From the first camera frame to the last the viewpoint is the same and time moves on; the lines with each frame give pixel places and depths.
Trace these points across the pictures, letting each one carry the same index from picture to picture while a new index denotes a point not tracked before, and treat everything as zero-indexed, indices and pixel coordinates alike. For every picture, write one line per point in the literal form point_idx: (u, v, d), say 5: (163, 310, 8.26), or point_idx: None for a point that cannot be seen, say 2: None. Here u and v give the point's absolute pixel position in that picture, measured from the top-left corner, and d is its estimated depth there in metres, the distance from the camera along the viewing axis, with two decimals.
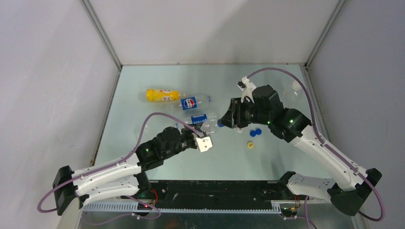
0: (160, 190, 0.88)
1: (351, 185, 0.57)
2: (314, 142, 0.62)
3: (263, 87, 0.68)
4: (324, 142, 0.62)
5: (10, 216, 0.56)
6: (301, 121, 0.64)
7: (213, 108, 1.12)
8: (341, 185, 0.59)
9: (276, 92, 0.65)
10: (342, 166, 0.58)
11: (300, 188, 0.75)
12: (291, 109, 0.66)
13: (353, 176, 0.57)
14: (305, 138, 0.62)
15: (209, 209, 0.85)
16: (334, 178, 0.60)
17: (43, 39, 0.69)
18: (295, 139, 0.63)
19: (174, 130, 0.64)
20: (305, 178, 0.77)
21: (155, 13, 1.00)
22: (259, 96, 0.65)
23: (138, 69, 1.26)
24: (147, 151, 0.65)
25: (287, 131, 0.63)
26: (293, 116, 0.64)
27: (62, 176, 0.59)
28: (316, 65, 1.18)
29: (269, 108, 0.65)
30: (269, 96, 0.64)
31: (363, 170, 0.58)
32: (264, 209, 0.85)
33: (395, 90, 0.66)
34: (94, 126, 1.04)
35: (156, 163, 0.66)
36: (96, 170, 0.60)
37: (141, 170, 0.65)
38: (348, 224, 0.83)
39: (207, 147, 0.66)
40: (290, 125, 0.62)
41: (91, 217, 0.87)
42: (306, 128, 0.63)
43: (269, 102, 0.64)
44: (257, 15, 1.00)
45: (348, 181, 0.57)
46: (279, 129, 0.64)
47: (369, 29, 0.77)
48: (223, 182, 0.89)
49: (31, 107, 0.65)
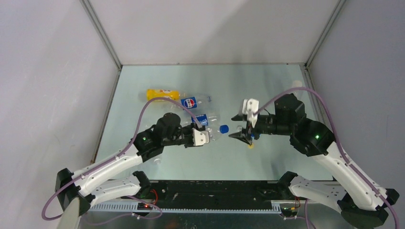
0: (160, 190, 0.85)
1: (371, 207, 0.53)
2: (338, 161, 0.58)
3: (287, 98, 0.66)
4: (348, 161, 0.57)
5: (10, 217, 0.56)
6: (326, 137, 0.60)
7: (213, 108, 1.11)
8: (359, 204, 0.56)
9: (303, 104, 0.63)
10: (364, 187, 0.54)
11: (306, 192, 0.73)
12: (314, 121, 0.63)
13: (375, 198, 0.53)
14: (330, 156, 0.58)
15: (208, 209, 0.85)
16: (352, 196, 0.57)
17: (43, 39, 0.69)
18: (317, 156, 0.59)
19: (173, 116, 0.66)
20: (310, 183, 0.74)
21: (155, 12, 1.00)
22: (283, 107, 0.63)
23: (138, 69, 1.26)
24: (145, 140, 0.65)
25: (311, 146, 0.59)
26: (319, 131, 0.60)
27: (61, 179, 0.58)
28: (316, 65, 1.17)
29: (294, 120, 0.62)
30: (293, 108, 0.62)
31: (384, 191, 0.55)
32: (263, 209, 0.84)
33: (395, 90, 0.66)
34: (94, 126, 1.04)
35: (155, 151, 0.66)
36: (96, 167, 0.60)
37: (142, 158, 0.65)
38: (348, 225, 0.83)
39: (203, 140, 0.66)
40: (314, 140, 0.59)
41: (91, 217, 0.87)
42: (331, 144, 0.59)
43: (294, 114, 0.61)
44: (258, 14, 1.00)
45: (369, 202, 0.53)
46: (303, 144, 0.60)
47: (370, 28, 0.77)
48: (223, 182, 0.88)
49: (32, 107, 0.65)
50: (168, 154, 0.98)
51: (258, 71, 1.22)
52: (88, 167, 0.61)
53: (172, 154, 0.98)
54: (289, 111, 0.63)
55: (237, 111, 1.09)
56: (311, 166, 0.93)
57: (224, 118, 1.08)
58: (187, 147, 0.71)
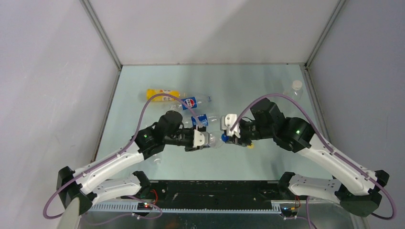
0: (160, 190, 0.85)
1: (364, 191, 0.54)
2: (323, 152, 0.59)
3: (260, 98, 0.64)
4: (333, 150, 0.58)
5: (10, 216, 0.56)
6: (306, 130, 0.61)
7: (213, 108, 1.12)
8: (353, 191, 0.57)
9: (275, 103, 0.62)
10: (353, 172, 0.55)
11: (305, 190, 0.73)
12: (293, 118, 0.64)
13: (365, 182, 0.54)
14: (314, 148, 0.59)
15: (209, 209, 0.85)
16: (345, 184, 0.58)
17: (43, 39, 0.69)
18: (303, 150, 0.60)
19: (175, 113, 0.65)
20: (308, 180, 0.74)
21: (155, 13, 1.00)
22: (259, 110, 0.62)
23: (139, 69, 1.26)
24: (146, 137, 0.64)
25: (295, 142, 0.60)
26: (298, 126, 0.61)
27: (63, 176, 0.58)
28: (316, 65, 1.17)
29: (271, 121, 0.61)
30: (268, 109, 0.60)
31: (373, 173, 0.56)
32: (263, 209, 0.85)
33: (395, 89, 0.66)
34: (93, 126, 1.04)
35: (155, 148, 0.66)
36: (97, 165, 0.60)
37: (143, 156, 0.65)
38: (347, 224, 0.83)
39: (202, 141, 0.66)
40: (297, 136, 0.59)
41: (91, 217, 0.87)
42: (313, 136, 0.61)
43: (270, 116, 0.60)
44: (258, 15, 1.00)
45: (360, 187, 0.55)
46: (286, 141, 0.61)
47: (369, 29, 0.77)
48: (223, 182, 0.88)
49: (32, 107, 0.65)
50: (167, 154, 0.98)
51: (258, 71, 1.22)
52: (90, 165, 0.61)
53: (171, 154, 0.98)
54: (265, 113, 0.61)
55: (237, 111, 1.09)
56: (311, 166, 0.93)
57: None
58: (187, 150, 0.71)
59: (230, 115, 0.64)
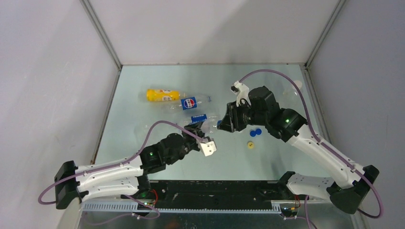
0: (160, 190, 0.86)
1: (348, 182, 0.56)
2: (310, 141, 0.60)
3: (259, 88, 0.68)
4: (320, 140, 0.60)
5: (10, 216, 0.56)
6: (297, 120, 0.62)
7: (213, 108, 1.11)
8: (340, 183, 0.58)
9: (272, 93, 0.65)
10: (338, 163, 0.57)
11: (302, 187, 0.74)
12: (287, 109, 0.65)
13: (350, 173, 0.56)
14: (301, 137, 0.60)
15: (209, 209, 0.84)
16: (332, 176, 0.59)
17: (43, 39, 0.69)
18: (292, 139, 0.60)
19: (178, 136, 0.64)
20: (305, 178, 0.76)
21: (155, 12, 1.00)
22: (256, 97, 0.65)
23: (138, 69, 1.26)
24: (151, 155, 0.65)
25: (284, 131, 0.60)
26: (290, 116, 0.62)
27: (65, 170, 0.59)
28: (316, 65, 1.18)
29: (266, 109, 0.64)
30: (264, 97, 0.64)
31: (361, 167, 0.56)
32: (263, 209, 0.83)
33: (395, 89, 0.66)
34: (93, 126, 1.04)
35: (158, 168, 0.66)
36: (100, 168, 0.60)
37: (143, 172, 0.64)
38: (348, 224, 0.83)
39: (211, 150, 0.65)
40: (285, 124, 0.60)
41: (91, 217, 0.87)
42: (303, 126, 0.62)
43: (265, 103, 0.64)
44: (258, 15, 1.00)
45: (345, 178, 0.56)
46: (276, 129, 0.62)
47: (369, 29, 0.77)
48: (223, 182, 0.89)
49: (32, 107, 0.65)
50: None
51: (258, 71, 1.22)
52: (92, 165, 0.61)
53: None
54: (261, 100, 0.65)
55: None
56: (311, 166, 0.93)
57: None
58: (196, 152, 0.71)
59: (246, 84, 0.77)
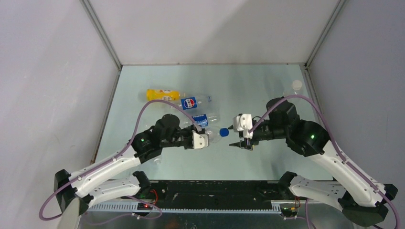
0: (160, 190, 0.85)
1: (370, 203, 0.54)
2: (335, 160, 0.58)
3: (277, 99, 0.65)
4: (346, 159, 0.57)
5: (10, 217, 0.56)
6: (322, 136, 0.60)
7: (213, 108, 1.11)
8: (358, 202, 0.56)
9: (293, 105, 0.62)
10: (362, 183, 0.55)
11: (307, 192, 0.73)
12: (308, 121, 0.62)
13: (374, 194, 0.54)
14: (326, 155, 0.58)
15: (209, 209, 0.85)
16: (352, 194, 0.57)
17: (43, 39, 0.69)
18: (314, 156, 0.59)
19: (173, 118, 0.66)
20: (310, 182, 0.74)
21: (155, 12, 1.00)
22: (276, 109, 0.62)
23: (138, 69, 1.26)
24: (143, 141, 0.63)
25: (308, 147, 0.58)
26: (314, 130, 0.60)
27: (59, 180, 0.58)
28: (316, 65, 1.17)
29: (288, 122, 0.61)
30: (285, 109, 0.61)
31: (382, 186, 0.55)
32: (263, 209, 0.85)
33: (394, 89, 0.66)
34: (93, 126, 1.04)
35: (153, 152, 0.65)
36: (92, 169, 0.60)
37: (140, 161, 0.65)
38: (347, 224, 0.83)
39: (202, 144, 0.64)
40: (310, 140, 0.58)
41: (91, 217, 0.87)
42: (327, 143, 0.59)
43: (287, 116, 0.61)
44: (258, 15, 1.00)
45: (368, 199, 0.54)
46: (299, 145, 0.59)
47: (369, 29, 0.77)
48: (222, 182, 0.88)
49: (32, 107, 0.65)
50: (167, 154, 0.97)
51: (258, 71, 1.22)
52: (85, 169, 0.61)
53: (171, 153, 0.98)
54: (282, 113, 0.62)
55: (237, 111, 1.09)
56: (312, 166, 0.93)
57: (224, 119, 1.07)
58: (187, 149, 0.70)
59: (246, 115, 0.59)
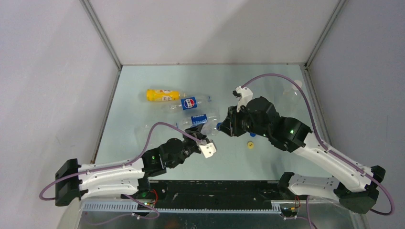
0: (160, 190, 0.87)
1: (360, 187, 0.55)
2: (317, 150, 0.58)
3: (256, 99, 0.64)
4: (327, 148, 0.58)
5: (10, 216, 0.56)
6: (301, 130, 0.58)
7: (213, 108, 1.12)
8: (349, 188, 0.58)
9: (272, 104, 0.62)
10: (348, 169, 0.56)
11: (306, 189, 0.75)
12: (286, 118, 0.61)
13: (361, 178, 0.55)
14: (308, 147, 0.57)
15: (209, 209, 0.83)
16: (341, 181, 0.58)
17: (43, 39, 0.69)
18: (298, 149, 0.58)
19: (177, 142, 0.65)
20: (307, 179, 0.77)
21: (155, 12, 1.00)
22: (256, 110, 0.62)
23: (139, 69, 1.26)
24: (153, 159, 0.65)
25: (290, 142, 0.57)
26: (293, 125, 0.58)
27: (69, 167, 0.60)
28: (316, 65, 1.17)
29: (268, 120, 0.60)
30: (265, 109, 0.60)
31: (369, 169, 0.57)
32: (263, 209, 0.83)
33: (395, 88, 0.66)
34: (93, 126, 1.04)
35: (159, 172, 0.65)
36: (102, 168, 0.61)
37: (144, 175, 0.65)
38: (347, 224, 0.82)
39: (211, 153, 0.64)
40: (290, 135, 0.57)
41: (91, 217, 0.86)
42: (308, 135, 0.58)
43: (266, 116, 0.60)
44: (258, 15, 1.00)
45: (357, 183, 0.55)
46: (281, 141, 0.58)
47: (369, 29, 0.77)
48: (222, 182, 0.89)
49: (32, 106, 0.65)
50: None
51: (258, 71, 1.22)
52: (96, 164, 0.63)
53: None
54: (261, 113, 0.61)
55: None
56: (312, 165, 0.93)
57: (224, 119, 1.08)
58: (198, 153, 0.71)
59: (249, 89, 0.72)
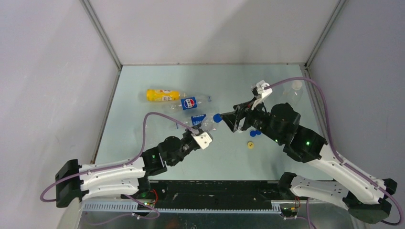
0: (160, 190, 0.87)
1: (373, 200, 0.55)
2: (333, 163, 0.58)
3: (281, 106, 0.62)
4: (343, 161, 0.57)
5: (10, 216, 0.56)
6: (316, 141, 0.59)
7: (213, 108, 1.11)
8: (362, 199, 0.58)
9: (298, 114, 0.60)
10: (363, 182, 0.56)
11: (310, 192, 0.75)
12: (303, 127, 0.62)
13: (375, 192, 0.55)
14: (324, 160, 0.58)
15: (209, 209, 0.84)
16: (354, 192, 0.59)
17: (43, 39, 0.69)
18: (313, 161, 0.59)
19: (174, 140, 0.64)
20: (311, 182, 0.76)
21: (154, 12, 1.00)
22: (282, 119, 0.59)
23: (139, 69, 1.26)
24: (154, 158, 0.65)
25: (305, 154, 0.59)
26: (310, 137, 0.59)
27: (69, 168, 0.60)
28: (316, 65, 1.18)
29: (291, 131, 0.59)
30: (292, 120, 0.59)
31: (382, 182, 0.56)
32: (264, 209, 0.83)
33: (395, 89, 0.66)
34: (93, 126, 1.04)
35: (160, 171, 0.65)
36: (103, 167, 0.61)
37: (144, 174, 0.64)
38: (348, 225, 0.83)
39: (207, 142, 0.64)
40: (307, 148, 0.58)
41: (91, 217, 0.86)
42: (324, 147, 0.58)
43: (293, 126, 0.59)
44: (258, 15, 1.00)
45: (370, 196, 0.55)
46: (297, 152, 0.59)
47: (369, 29, 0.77)
48: (223, 182, 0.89)
49: (32, 106, 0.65)
50: None
51: (258, 72, 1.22)
52: (96, 164, 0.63)
53: None
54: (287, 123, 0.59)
55: None
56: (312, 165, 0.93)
57: None
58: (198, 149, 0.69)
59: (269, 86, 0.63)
